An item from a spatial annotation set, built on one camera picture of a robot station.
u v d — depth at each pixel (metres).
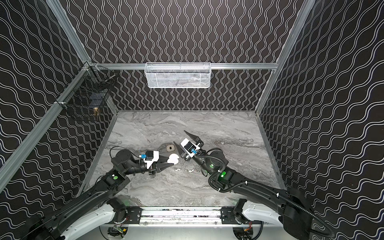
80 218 0.52
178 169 0.90
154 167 0.60
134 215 0.74
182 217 0.76
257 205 0.59
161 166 0.62
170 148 0.97
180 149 0.63
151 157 0.54
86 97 0.92
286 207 0.41
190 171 0.90
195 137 0.60
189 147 0.51
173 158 0.64
